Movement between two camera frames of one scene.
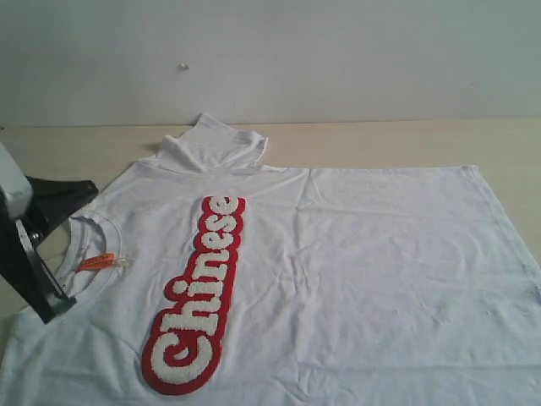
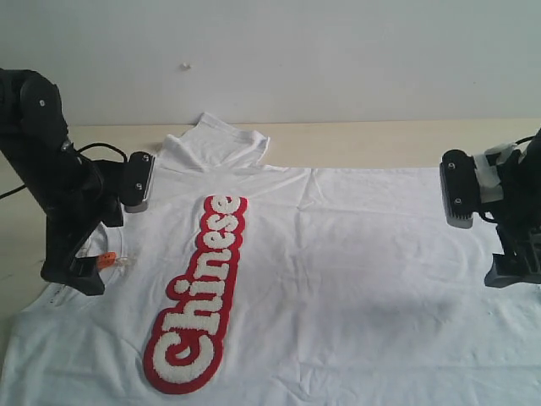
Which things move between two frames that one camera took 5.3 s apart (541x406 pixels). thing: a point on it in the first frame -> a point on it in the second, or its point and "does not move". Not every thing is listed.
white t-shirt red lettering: x=202 y=277 does not move
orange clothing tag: x=103 y=260 does not move
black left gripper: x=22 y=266 -> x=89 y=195
